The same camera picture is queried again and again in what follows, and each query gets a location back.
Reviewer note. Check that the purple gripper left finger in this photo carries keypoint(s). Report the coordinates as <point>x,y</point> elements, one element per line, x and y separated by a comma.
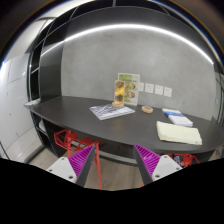
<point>75,168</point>

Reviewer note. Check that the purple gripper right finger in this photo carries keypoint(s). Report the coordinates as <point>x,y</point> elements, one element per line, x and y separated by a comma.
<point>153,166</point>

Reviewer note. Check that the red metal stool left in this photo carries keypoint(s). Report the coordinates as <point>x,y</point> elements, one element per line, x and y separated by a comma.
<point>69,140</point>

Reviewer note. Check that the blue and white booklet stack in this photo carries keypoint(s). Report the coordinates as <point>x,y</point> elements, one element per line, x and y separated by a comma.
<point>177,117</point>

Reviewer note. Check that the round wooden coaster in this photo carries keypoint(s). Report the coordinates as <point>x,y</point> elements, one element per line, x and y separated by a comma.
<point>147,109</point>

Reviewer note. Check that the blue and white magazine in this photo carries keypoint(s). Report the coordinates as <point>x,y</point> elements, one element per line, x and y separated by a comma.
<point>108,111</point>

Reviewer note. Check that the black shelving unit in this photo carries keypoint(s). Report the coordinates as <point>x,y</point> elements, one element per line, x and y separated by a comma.
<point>44,77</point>

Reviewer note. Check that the green and white poster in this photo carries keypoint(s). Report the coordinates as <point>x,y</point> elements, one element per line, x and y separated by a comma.
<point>131,87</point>

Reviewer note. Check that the white wall socket right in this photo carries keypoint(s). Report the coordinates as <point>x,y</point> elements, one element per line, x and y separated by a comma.
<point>167,91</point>

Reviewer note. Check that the white wall socket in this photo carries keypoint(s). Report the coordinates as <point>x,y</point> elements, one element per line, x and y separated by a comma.
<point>159,89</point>
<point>167,91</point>
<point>149,88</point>

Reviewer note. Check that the white wall socket middle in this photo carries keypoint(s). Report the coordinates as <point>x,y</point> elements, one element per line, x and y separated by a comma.
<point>159,89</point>

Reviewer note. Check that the white wall socket left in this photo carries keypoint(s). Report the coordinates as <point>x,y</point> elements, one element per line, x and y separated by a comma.
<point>149,88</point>

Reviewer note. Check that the white wall switch plate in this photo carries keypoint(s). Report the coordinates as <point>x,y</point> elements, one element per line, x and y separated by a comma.
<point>141,87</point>

